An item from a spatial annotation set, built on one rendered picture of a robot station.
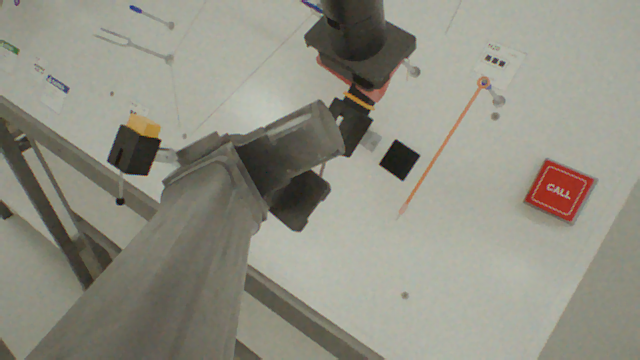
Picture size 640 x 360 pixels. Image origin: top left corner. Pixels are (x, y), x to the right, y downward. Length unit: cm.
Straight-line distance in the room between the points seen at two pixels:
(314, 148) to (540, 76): 30
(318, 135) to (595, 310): 160
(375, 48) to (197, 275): 36
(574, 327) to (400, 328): 125
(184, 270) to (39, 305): 179
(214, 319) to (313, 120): 28
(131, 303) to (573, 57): 56
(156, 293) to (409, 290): 51
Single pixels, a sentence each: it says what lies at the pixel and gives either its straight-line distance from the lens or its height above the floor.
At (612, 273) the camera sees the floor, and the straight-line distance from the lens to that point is 207.
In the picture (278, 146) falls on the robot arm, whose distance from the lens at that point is 45.
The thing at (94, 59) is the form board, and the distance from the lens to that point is 104.
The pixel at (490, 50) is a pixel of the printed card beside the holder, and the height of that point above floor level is 117.
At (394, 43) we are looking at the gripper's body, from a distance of 53.
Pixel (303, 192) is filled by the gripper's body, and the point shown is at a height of 108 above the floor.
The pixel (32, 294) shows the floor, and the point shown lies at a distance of 201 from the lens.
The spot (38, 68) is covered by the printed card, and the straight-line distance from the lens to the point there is 116.
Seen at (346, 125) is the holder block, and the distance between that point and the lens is 59.
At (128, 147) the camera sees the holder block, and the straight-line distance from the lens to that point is 78.
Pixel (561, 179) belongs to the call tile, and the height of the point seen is 111.
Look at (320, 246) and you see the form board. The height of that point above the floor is 93.
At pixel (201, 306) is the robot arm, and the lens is 18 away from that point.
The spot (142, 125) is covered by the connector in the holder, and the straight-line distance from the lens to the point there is 78.
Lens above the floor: 148
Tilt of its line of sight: 45 degrees down
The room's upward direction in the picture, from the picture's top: straight up
